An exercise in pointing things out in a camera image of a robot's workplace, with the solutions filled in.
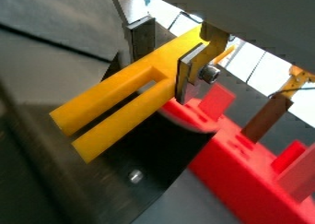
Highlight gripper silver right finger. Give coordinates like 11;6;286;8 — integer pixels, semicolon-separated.
175;22;229;104

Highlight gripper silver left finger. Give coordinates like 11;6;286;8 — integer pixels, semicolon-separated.
114;0;155;62

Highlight yellow two-pronged square-circle object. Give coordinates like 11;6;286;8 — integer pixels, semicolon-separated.
48;24;238;164

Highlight red fixture block with holes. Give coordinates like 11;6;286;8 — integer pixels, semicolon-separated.
163;99;315;224

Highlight black curved regrasp stand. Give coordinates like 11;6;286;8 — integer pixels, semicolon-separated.
0;84;214;224

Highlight dark brown cylinder peg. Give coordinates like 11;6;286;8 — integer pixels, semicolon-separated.
242;93;293;143

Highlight red star-shaped peg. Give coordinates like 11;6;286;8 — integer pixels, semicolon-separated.
271;140;307;173

